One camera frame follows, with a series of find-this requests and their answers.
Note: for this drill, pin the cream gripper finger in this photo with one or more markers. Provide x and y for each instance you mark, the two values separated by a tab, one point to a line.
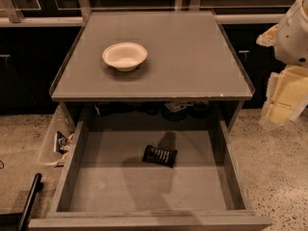
287	97
267	39

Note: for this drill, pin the black rxbar chocolate wrapper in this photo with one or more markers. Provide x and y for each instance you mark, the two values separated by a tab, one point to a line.
159	156

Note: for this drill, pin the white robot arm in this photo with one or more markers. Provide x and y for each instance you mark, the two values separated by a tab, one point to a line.
291	40

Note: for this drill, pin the grey counter cabinet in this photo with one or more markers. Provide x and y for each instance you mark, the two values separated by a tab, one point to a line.
188	59

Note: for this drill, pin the open grey top drawer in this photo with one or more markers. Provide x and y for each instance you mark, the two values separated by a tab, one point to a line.
105	186

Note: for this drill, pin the white paper bowl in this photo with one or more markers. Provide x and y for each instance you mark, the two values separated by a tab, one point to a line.
124	56

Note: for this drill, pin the snack packets in bin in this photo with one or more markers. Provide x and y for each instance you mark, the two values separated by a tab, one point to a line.
62	144

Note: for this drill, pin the metal railing frame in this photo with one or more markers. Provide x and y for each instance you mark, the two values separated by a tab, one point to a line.
79	11

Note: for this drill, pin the black bar handle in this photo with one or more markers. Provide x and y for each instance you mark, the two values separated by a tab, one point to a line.
35	188

